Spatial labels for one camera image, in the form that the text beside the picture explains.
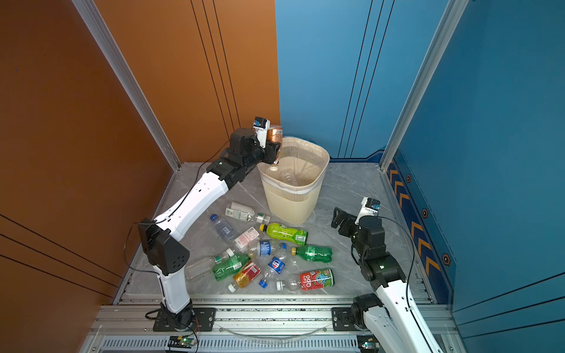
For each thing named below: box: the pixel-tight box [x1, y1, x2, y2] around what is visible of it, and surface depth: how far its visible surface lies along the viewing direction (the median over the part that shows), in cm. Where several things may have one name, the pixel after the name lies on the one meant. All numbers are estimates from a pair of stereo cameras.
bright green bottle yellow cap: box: [258, 222, 309, 246], surface depth 90 cm
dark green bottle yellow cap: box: [290, 244, 333, 263], surface depth 85 cm
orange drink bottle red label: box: [228, 261, 262, 293], surface depth 80 cm
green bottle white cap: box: [212, 247, 251, 282], surface depth 82 cm
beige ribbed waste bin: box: [257, 136, 331, 226], surface depth 91 cm
